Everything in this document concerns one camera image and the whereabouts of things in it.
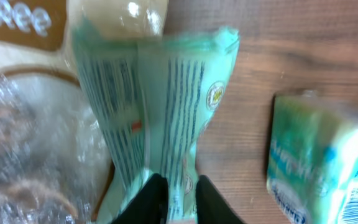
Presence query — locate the brown snack packet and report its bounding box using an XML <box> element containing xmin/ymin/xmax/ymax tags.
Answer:
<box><xmin>0</xmin><ymin>0</ymin><xmax>168</xmax><ymax>223</ymax></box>

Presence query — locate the teal white snack packet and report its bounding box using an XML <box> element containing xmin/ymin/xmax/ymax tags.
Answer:
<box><xmin>72</xmin><ymin>27</ymin><xmax>240</xmax><ymax>223</ymax></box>

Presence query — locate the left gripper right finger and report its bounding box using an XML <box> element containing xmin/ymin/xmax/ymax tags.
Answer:
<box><xmin>196</xmin><ymin>175</ymin><xmax>244</xmax><ymax>224</ymax></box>

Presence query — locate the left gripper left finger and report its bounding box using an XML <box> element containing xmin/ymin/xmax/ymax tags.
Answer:
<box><xmin>111</xmin><ymin>174</ymin><xmax>168</xmax><ymax>224</ymax></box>

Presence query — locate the small teal white packet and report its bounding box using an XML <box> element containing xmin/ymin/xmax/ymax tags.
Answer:
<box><xmin>267</xmin><ymin>94</ymin><xmax>358</xmax><ymax>224</ymax></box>

